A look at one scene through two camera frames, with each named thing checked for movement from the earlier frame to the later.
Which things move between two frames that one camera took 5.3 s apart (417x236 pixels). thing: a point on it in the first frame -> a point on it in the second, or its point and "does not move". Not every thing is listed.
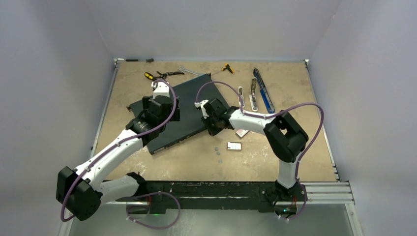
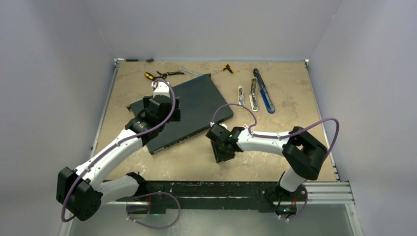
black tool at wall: x=147 y=60 does not move
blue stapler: x=263 y=92 does not move
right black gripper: x=212 y=131 -> x=221 y=157
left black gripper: x=146 y=101 does not move
